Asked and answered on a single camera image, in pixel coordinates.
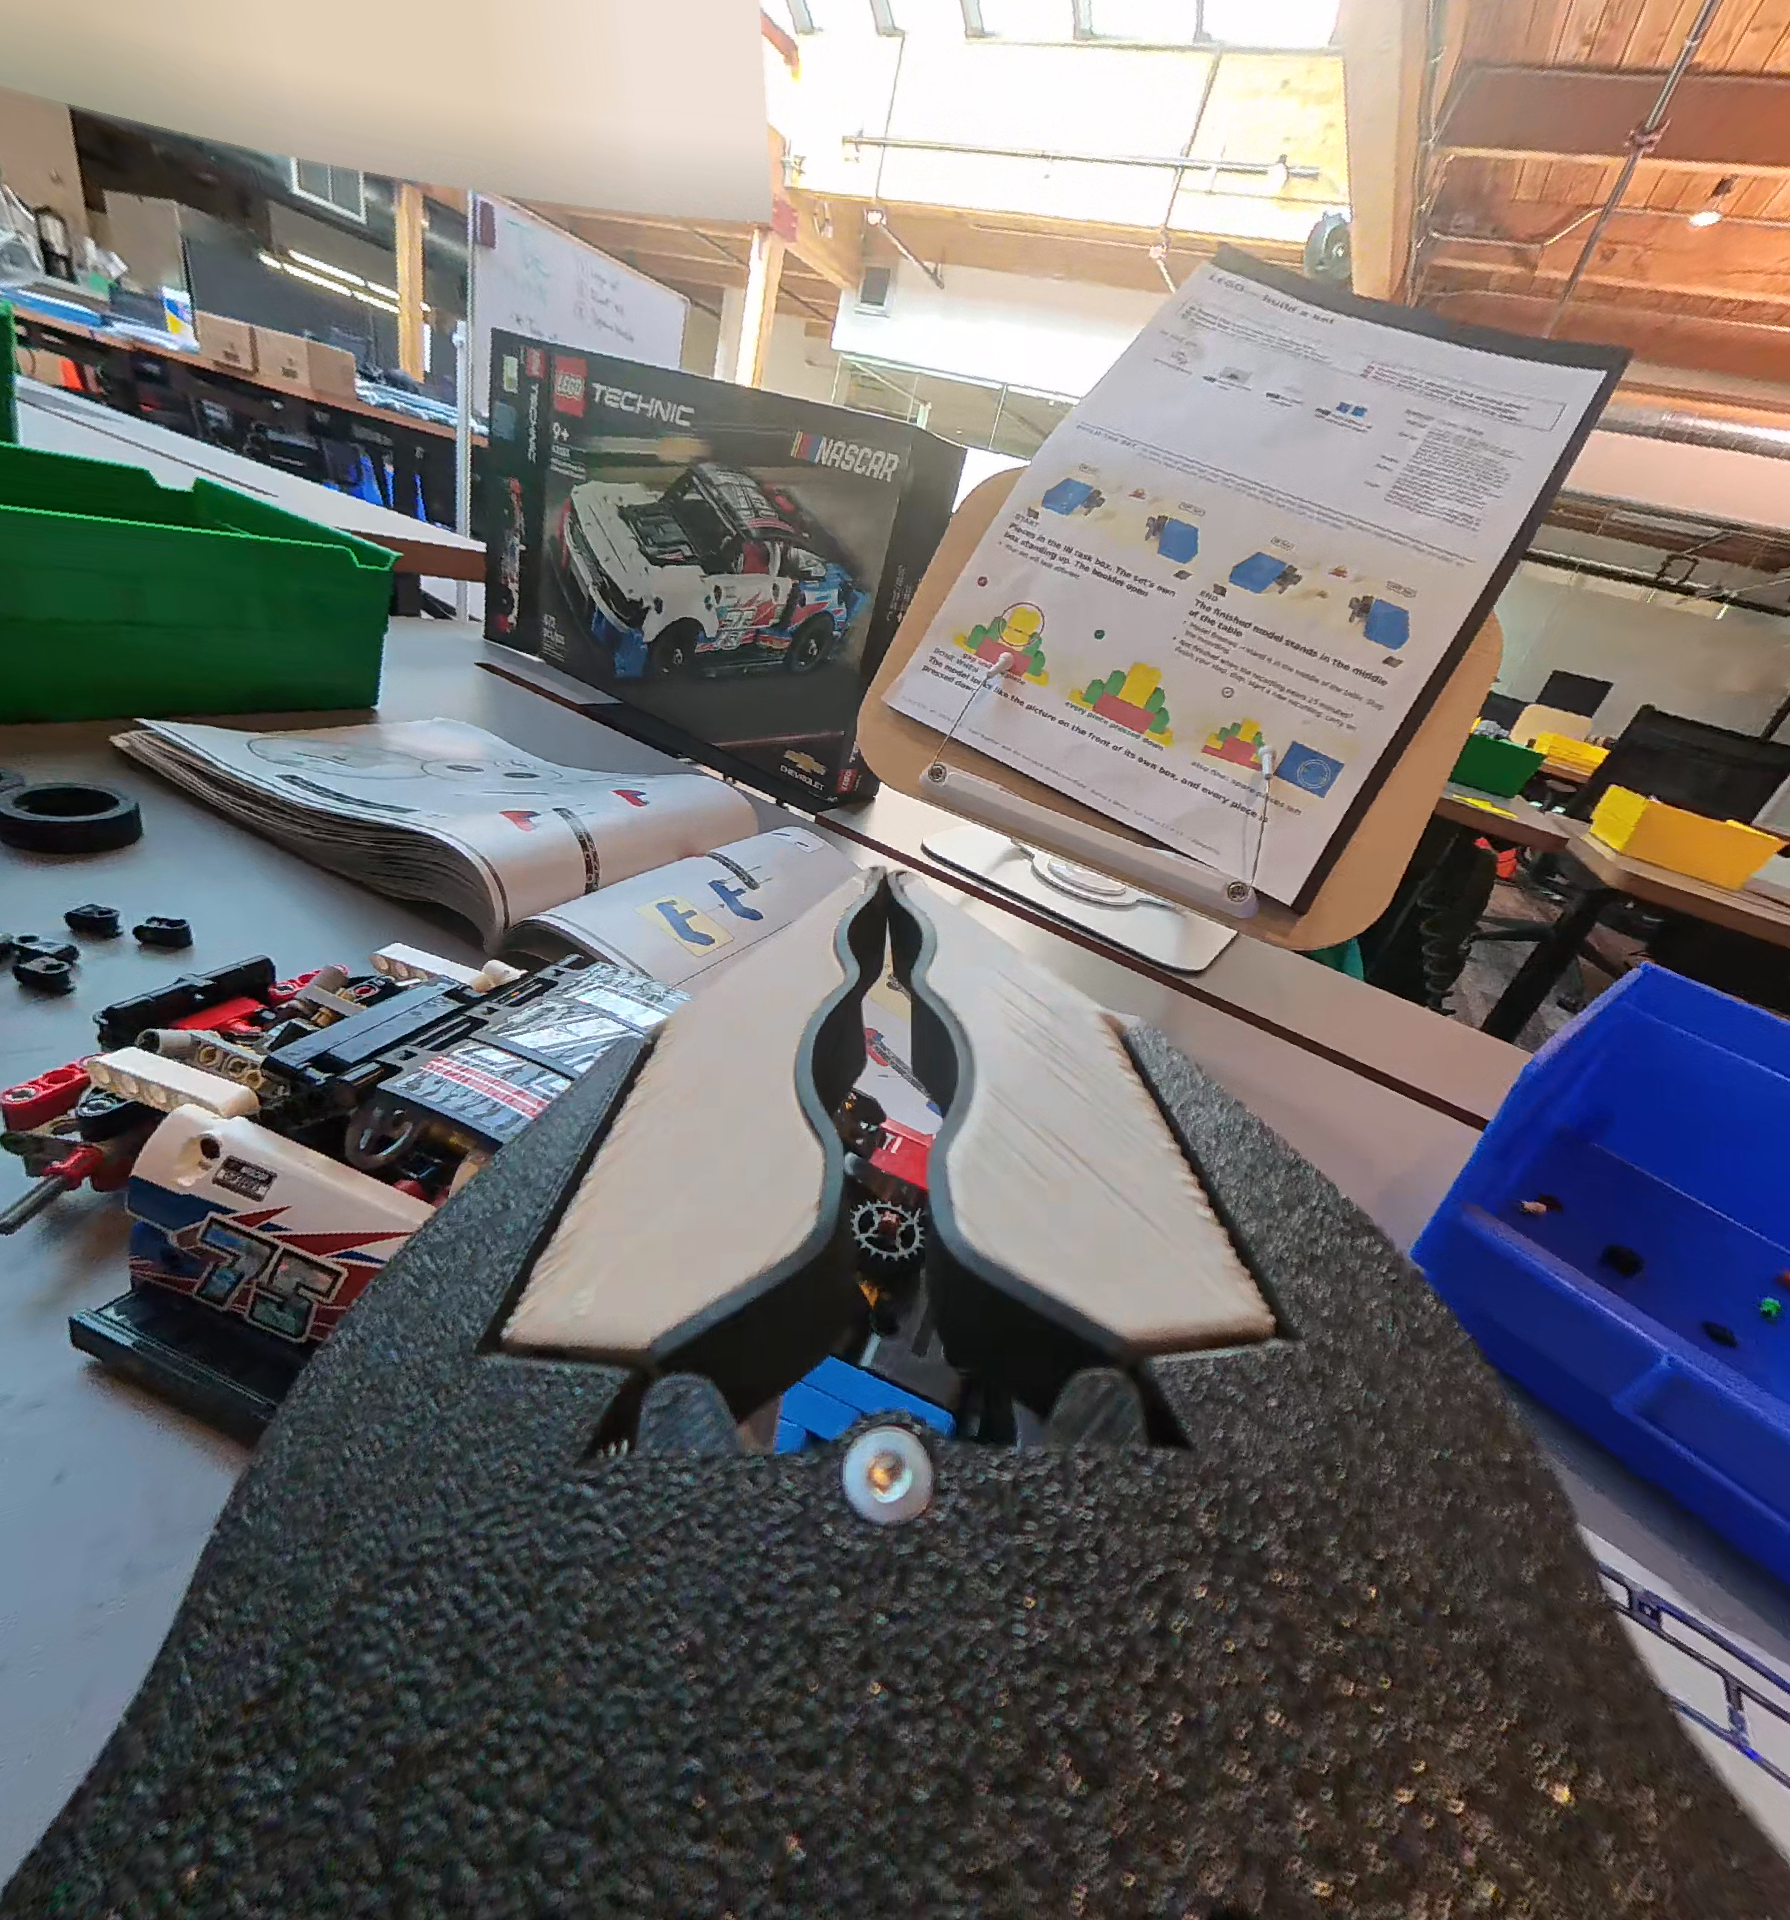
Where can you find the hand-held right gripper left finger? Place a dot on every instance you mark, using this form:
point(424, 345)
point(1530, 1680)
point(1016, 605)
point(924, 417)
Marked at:
point(672, 1186)

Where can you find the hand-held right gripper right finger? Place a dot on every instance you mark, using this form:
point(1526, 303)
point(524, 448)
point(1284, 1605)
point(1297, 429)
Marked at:
point(1091, 1170)

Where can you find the toy brick race car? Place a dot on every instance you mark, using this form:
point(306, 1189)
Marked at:
point(266, 1186)

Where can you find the white stand base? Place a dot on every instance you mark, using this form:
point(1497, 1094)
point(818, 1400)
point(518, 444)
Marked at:
point(1136, 930)

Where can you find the open building instruction booklet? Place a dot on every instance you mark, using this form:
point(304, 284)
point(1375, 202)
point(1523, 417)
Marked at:
point(386, 810)

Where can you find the black toy set box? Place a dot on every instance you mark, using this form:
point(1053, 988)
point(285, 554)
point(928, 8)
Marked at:
point(717, 690)

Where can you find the blue plastic bin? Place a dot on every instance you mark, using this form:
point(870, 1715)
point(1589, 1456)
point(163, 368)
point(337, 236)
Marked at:
point(1556, 1350)

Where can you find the small green plastic bin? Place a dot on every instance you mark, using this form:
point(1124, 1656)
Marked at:
point(1495, 763)

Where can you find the yellow plastic bin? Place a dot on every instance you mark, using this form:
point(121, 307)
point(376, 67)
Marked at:
point(1572, 751)
point(1683, 833)

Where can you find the printed instruction sheet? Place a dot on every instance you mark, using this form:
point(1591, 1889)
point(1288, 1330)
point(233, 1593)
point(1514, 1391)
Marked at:
point(1286, 526)

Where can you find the background wooden workbench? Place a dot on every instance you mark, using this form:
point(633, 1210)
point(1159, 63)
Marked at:
point(1735, 907)

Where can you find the sticker sheet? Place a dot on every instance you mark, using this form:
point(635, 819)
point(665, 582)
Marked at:
point(1706, 1651)

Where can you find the long wooden workbench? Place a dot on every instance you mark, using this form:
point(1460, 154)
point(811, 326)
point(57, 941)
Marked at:
point(386, 413)

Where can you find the whiteboard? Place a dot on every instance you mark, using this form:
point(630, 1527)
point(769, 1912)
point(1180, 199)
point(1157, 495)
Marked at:
point(597, 300)

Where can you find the cardboard box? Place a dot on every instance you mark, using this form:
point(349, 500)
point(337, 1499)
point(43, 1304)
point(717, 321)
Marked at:
point(304, 364)
point(229, 345)

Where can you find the silver ventilation duct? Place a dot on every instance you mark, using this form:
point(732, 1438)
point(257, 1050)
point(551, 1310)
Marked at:
point(1735, 429)

